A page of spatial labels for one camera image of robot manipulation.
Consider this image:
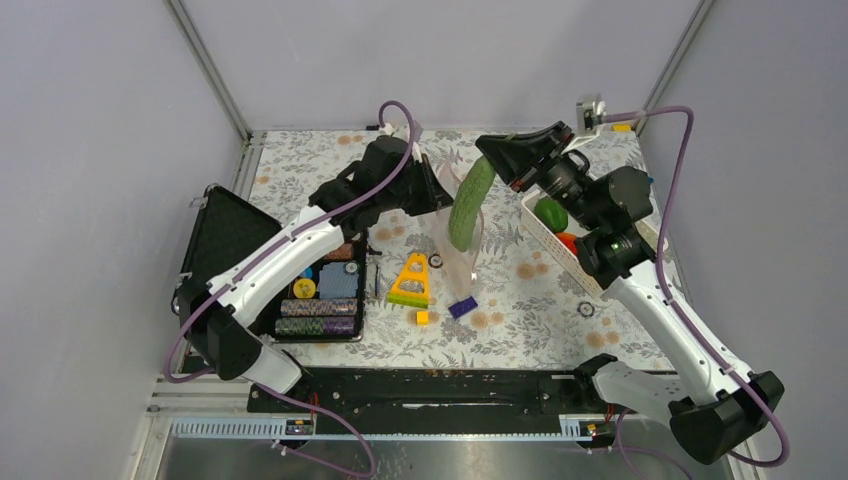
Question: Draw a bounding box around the black poker chip case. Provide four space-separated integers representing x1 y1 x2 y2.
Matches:
181 186 368 343

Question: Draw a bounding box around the small yellow cube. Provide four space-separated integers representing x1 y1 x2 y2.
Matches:
415 310 430 326

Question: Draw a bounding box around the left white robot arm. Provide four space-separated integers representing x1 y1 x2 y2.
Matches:
176 132 452 411

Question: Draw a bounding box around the yellow triangular toy block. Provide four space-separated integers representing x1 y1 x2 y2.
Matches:
387 253 430 310

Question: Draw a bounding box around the red chili pepper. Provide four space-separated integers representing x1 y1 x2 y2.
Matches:
555 232 577 256

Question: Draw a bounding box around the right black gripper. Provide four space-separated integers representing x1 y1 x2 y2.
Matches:
475 120 604 231

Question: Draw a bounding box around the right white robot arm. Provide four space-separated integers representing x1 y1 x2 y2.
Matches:
476 123 785 465

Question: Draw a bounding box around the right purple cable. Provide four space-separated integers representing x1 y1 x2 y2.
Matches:
596 105 792 480

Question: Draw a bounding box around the purple lego brick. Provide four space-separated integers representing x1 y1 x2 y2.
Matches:
448 296 478 319

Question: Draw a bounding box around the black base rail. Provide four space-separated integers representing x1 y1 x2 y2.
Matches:
288 367 622 435

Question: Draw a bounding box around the long green cucumber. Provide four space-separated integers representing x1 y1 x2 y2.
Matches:
448 156 496 252

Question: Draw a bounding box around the green bell pepper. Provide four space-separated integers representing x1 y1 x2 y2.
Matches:
533 197 569 233

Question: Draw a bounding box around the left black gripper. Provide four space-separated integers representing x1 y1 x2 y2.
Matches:
380 153 454 217

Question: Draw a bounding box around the clear pink-dotted zip bag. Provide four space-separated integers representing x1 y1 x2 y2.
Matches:
427 205 485 303

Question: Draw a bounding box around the white plastic basket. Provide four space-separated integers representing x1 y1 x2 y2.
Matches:
520 188 661 299

